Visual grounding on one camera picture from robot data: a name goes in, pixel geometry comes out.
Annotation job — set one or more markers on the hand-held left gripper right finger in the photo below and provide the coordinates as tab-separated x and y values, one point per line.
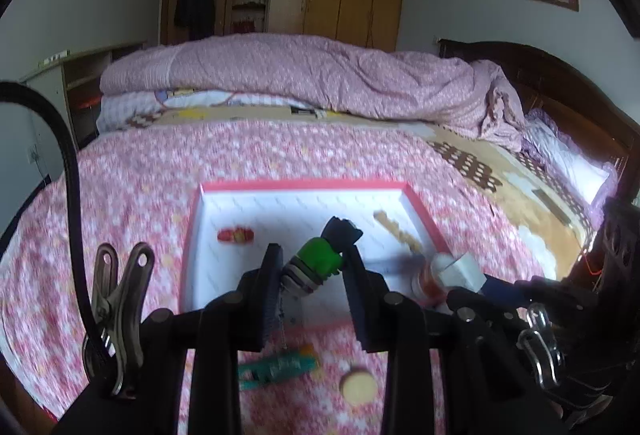
360	305

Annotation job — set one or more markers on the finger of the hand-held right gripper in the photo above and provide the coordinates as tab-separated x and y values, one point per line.
505	290
480	317

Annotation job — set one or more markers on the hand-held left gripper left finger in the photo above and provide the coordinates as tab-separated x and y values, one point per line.
272	297

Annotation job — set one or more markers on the white charger plug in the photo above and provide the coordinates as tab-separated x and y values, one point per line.
460	271

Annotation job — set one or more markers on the green toy figure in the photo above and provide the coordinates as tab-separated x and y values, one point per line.
320	256

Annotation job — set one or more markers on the small red toy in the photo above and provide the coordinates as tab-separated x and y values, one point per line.
235	235

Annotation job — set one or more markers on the tan wooden puzzle piece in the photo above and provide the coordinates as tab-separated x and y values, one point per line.
400	235

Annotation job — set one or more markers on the white pink-rimmed tray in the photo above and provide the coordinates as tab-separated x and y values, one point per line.
300	215

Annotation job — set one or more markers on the metal spring clip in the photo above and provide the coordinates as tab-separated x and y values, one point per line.
539	340
120	310

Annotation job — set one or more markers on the white jar orange label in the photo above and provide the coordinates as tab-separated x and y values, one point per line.
429	284

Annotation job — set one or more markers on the round wooden disc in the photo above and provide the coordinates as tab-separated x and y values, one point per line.
357	386

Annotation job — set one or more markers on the purple frilled pillow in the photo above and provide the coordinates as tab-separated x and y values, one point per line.
570	160

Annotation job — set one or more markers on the pink floral bed sheet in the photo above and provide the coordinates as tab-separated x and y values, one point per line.
150	195

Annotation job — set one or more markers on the dark wooden headboard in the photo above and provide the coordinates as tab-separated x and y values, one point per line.
565	85

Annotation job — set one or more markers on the cartoon print blanket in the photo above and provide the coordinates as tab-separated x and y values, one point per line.
150	107

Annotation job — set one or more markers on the pink quilt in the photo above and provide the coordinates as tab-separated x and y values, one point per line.
310	70

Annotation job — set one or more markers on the white bedside cabinet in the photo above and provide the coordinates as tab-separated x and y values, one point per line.
55	85

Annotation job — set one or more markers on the dark hanging coat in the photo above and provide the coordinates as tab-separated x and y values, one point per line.
194	0

